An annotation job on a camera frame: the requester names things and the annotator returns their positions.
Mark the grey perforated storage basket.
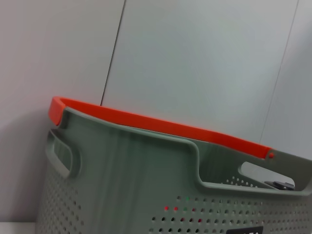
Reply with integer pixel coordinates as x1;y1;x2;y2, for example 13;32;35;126
36;107;312;234

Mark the glass carafe with black lid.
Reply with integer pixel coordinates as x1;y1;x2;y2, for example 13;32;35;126
264;180;296;191

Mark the orange basket carry handle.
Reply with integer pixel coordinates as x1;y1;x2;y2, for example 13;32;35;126
48;96;278;162

